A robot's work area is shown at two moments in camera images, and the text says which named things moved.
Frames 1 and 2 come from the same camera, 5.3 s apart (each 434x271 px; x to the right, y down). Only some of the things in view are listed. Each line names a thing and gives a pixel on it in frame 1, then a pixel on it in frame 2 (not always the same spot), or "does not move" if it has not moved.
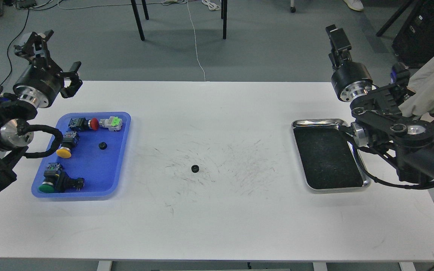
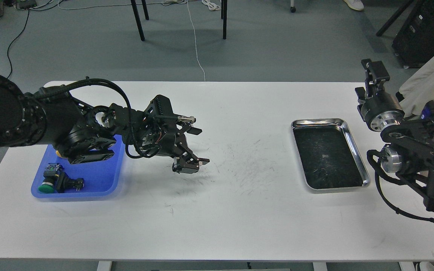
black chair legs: x=224 y=8 does not move
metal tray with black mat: x=328 y=161 does not move
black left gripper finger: x=35 y=49 -> x=185 y=122
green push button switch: x=51 y=174 does not move
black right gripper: x=349 y=79 -> x=382 y=110
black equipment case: x=430 y=25 does not move
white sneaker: x=356 y=5 does not move
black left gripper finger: x=70 y=91 -> x=187 y=162
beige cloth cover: x=429 y=79 does not move
